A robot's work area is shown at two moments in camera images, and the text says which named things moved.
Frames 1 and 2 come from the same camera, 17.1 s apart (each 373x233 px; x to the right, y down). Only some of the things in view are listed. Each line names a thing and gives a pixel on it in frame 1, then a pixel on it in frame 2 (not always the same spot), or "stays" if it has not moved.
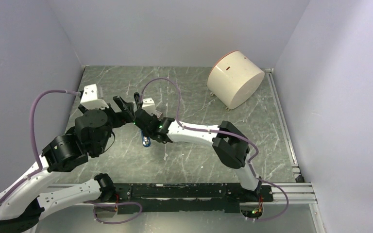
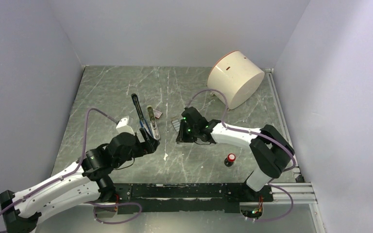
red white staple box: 158,113 stays
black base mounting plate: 192,197 stays
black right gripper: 154,115 -> 181,137
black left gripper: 122,117 -> 148,145
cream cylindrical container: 234,79 stays
